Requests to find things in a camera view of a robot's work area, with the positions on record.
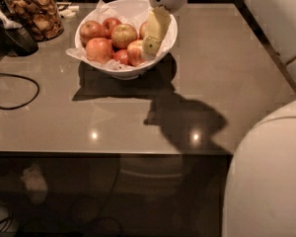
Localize white paper bowl liner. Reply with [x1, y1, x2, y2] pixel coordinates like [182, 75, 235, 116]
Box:
[65, 0, 176, 72]

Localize front left red apple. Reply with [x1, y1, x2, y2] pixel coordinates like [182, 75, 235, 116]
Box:
[86, 38, 113, 64]

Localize black cables on floor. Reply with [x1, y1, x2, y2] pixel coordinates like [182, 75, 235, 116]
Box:
[0, 204, 122, 237]

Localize small front red apple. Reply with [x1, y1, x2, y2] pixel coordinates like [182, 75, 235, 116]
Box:
[113, 49, 129, 65]

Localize yellow-red apple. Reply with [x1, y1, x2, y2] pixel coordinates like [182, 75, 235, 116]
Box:
[139, 21, 147, 40]
[111, 24, 137, 49]

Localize black cable on table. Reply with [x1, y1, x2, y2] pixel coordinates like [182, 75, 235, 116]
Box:
[0, 72, 40, 111]

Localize back left red apple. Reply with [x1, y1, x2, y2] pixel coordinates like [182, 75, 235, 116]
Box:
[79, 21, 105, 44]

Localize white ceramic bowl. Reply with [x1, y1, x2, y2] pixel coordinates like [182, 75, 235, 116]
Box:
[74, 0, 179, 81]

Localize centre yellow-red apple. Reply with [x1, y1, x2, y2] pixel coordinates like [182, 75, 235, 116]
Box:
[111, 24, 137, 49]

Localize back right yellow-red apple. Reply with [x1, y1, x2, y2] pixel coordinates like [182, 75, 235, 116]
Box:
[139, 21, 147, 40]

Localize back middle red apple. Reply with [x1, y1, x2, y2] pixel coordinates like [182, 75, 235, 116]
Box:
[102, 17, 121, 39]

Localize glass jar of dried chips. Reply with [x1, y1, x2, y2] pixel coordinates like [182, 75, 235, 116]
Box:
[4, 0, 63, 41]

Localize black appliance with silver handle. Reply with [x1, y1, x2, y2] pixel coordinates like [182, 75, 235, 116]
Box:
[0, 7, 38, 57]

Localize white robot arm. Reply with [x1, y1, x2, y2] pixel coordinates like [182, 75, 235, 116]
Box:
[145, 93, 296, 237]

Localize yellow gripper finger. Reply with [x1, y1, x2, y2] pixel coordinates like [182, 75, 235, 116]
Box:
[142, 6, 171, 57]

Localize small white items behind bowl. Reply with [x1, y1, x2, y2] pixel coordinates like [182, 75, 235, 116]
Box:
[58, 4, 80, 19]

